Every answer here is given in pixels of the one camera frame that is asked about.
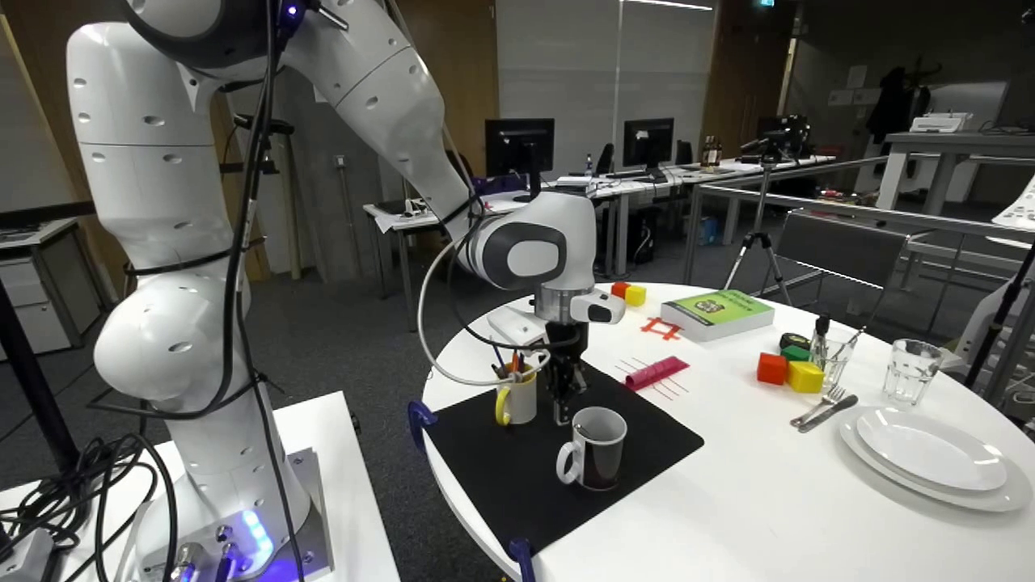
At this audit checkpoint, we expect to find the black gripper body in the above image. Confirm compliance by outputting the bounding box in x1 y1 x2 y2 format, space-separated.
540 318 596 375

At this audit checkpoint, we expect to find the white mug with yellow inside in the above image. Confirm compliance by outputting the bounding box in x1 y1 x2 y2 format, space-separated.
492 366 540 429

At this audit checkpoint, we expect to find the dark mug with white inside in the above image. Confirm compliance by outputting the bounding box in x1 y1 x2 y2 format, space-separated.
554 405 630 493

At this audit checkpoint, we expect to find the black table mat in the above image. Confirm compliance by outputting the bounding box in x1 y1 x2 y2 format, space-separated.
414 358 707 559

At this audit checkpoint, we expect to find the blue clamp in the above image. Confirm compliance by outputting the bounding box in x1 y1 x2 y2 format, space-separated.
507 535 540 582
404 399 432 450

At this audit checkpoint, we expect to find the green book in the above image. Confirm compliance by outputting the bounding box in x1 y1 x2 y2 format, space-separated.
657 287 775 346

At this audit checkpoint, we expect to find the red block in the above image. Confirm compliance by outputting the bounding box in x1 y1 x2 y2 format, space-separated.
755 350 794 389

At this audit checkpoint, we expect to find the black computer monitor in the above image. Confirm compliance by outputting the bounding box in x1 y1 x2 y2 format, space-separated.
481 117 556 181
621 117 676 170

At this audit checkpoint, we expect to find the long white desk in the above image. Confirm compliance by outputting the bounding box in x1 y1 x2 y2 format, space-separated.
537 152 837 285

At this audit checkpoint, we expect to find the black tripod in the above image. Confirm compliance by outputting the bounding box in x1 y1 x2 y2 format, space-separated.
721 110 817 305

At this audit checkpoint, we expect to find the green block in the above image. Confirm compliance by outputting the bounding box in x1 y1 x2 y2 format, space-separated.
778 330 814 366

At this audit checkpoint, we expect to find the silver knife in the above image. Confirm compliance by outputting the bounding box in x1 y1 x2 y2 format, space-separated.
790 393 853 434

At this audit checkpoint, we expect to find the small glass with utensils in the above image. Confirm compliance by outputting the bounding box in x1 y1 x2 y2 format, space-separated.
814 320 866 399

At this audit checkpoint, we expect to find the silver fork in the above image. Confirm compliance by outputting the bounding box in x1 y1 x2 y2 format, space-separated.
803 392 864 428

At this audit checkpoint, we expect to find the grey chair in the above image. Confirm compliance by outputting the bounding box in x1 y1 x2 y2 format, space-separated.
770 207 913 327

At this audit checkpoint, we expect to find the clear drinking glass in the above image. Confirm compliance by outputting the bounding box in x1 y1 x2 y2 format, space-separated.
884 335 946 412

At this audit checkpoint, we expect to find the small white plate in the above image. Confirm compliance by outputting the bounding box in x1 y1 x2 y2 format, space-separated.
851 405 1013 498

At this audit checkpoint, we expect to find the black coat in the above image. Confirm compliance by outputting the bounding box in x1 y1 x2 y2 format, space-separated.
866 61 942 141

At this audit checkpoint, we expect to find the stack of white plates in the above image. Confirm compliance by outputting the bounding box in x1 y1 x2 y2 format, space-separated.
837 412 1035 518

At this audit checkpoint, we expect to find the black pole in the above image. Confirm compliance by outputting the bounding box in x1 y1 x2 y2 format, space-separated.
961 239 1035 392

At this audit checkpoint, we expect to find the grey table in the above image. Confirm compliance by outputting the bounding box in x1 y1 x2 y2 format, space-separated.
873 127 1035 213

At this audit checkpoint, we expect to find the grey cabinet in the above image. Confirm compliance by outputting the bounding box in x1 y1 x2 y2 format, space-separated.
0 218 116 358

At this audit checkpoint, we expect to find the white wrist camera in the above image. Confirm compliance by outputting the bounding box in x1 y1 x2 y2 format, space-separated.
559 287 629 327

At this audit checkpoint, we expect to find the red wire frame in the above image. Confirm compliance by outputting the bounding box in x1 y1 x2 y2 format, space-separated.
637 313 686 344

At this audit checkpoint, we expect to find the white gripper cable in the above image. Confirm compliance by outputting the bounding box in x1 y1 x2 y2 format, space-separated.
414 235 554 392

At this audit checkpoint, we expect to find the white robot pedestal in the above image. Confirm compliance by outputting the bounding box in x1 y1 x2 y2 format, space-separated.
0 389 402 582

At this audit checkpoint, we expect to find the black cable bundle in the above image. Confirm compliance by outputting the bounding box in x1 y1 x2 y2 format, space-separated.
0 434 180 582

